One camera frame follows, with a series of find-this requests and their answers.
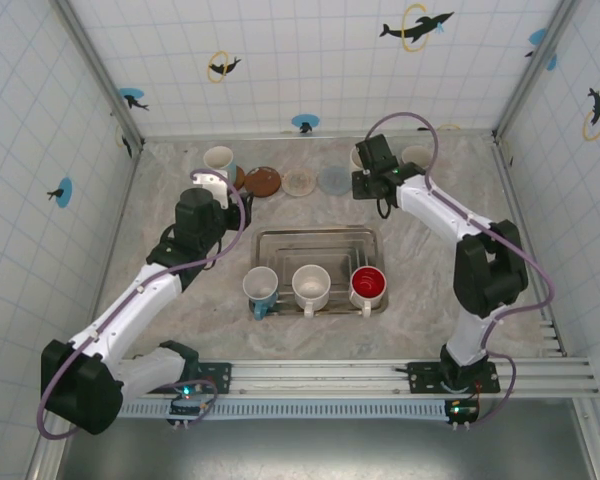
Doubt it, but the dark brown round coaster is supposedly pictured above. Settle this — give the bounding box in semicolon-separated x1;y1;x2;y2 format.
243;165;283;197

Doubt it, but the circuit board with green light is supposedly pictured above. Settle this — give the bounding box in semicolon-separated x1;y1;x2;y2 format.
167;382;204;426
444;399;479;426

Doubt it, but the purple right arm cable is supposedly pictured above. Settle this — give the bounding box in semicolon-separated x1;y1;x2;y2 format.
364;112;556;430

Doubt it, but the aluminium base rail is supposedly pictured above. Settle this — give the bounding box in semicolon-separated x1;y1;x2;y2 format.
119;357;600;401

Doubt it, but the rectangular metal tray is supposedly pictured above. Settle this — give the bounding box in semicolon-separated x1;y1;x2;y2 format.
249;226;390;319

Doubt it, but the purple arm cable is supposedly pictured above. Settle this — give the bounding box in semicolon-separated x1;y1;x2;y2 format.
35;168;254;441
364;112;556;430

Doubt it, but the teal blue cup white inside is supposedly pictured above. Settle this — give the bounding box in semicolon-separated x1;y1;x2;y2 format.
242;266;280;322

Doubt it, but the beige patterned round coaster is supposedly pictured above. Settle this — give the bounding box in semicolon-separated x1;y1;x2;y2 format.
281;167;317;197

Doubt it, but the grey-blue round coaster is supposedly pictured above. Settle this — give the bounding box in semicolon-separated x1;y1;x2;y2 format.
317;165;355;194

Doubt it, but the aluminium frame post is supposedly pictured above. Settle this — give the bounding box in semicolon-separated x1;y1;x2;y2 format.
493;0;581;141
52;0;145;154

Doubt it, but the large dolphin sticker yellow ring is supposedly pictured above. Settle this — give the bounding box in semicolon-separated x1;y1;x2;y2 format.
378;3;455;54

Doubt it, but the white slotted cable duct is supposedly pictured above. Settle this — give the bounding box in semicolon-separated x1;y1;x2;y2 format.
114;399;454;420

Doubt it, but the light blue cup white inside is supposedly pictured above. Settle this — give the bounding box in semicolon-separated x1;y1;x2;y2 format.
202;145;239;184

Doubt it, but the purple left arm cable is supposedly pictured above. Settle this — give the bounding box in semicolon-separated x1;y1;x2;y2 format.
35;168;254;441

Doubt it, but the white cup red inside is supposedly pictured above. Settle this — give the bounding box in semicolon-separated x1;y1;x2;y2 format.
348;266;388;319

